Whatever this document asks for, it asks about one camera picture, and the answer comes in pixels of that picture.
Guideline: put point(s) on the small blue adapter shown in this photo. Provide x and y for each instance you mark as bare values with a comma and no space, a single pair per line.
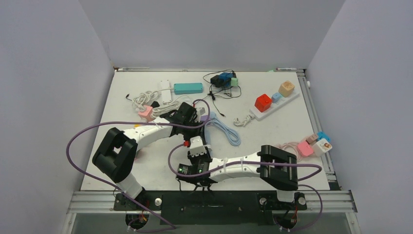
276,97

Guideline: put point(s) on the red cube adapter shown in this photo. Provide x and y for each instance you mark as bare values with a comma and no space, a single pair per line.
263,102

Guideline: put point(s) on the purple power strip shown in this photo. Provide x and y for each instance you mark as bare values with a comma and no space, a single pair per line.
204,118

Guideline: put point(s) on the small white power strip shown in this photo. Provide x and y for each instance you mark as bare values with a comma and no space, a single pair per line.
165,91

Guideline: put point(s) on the beige small plug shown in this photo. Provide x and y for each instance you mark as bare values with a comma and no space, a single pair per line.
312,139

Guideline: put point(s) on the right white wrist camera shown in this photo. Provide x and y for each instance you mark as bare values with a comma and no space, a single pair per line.
197,145

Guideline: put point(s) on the white picture cube adapter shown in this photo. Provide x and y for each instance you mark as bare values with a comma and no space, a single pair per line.
321,147

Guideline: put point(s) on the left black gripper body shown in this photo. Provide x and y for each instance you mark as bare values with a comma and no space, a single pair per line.
187,132

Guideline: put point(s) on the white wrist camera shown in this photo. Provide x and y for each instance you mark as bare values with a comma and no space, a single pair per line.
200,111
197,145

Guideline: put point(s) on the black power adapter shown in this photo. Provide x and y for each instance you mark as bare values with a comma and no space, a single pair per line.
218,81

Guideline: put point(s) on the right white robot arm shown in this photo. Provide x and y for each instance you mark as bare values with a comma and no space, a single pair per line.
270,164

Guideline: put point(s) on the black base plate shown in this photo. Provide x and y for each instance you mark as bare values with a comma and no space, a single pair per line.
223,207

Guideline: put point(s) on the teal power strip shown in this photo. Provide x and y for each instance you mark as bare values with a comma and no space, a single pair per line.
188,88

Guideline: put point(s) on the pink square adapter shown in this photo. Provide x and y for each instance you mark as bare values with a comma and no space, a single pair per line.
305,149

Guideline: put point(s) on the pink cube socket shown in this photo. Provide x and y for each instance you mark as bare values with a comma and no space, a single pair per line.
146,113

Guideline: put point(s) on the tan cube adapter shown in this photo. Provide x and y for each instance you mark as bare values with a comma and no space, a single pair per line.
286,88

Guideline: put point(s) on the light green adapter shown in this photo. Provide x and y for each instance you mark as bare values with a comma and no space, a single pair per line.
234,82

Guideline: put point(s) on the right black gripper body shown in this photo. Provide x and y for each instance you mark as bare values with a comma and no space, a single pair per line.
196,160

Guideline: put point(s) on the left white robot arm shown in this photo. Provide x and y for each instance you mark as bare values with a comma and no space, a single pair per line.
116,153

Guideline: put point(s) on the blue small plug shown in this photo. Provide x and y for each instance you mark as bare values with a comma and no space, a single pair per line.
322,135

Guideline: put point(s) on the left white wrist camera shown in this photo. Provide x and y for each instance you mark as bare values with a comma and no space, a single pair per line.
200,111

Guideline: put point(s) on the long white power strip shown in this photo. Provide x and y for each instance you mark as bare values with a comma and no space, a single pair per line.
274,106

